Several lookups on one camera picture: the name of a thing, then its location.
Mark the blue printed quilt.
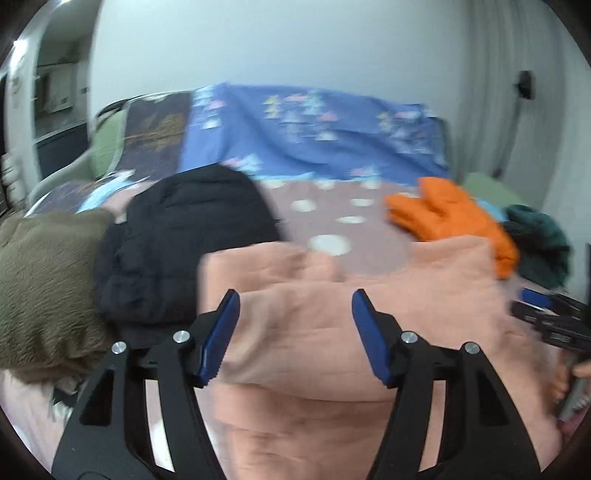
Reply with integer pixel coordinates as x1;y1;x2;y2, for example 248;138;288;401
180;83;451;182

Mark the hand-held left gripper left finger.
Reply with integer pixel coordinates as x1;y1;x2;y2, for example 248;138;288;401
51;290;242;480

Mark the dark green garment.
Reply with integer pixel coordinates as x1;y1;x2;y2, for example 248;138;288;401
501;205;571;288

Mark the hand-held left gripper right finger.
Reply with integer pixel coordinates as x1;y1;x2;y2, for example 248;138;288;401
352;289;541;480

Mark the dark patterned pillow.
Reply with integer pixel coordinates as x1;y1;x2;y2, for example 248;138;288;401
28;91;193;215

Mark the green pillow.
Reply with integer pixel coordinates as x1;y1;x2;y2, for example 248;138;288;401
90;112;126;179

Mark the black wall device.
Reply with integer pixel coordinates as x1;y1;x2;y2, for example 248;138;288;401
515;69;537;100

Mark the green folded cloth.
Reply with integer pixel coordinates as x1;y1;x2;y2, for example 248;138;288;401
463;172;528;209

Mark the person's right hand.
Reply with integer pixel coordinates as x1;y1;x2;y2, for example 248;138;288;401
550;357;591;432

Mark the black puffer jacket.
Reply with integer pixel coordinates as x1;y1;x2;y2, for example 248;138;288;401
95;165;287;344

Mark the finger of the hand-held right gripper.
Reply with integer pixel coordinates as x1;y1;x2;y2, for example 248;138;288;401
510;287;591;324

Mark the olive fleece garment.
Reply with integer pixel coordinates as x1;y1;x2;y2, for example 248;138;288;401
0;209;122;385

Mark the orange puffer jacket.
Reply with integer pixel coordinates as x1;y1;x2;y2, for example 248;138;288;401
385;176;520;280

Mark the pink fleece jacket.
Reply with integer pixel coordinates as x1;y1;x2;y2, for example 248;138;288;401
198;235;568;480

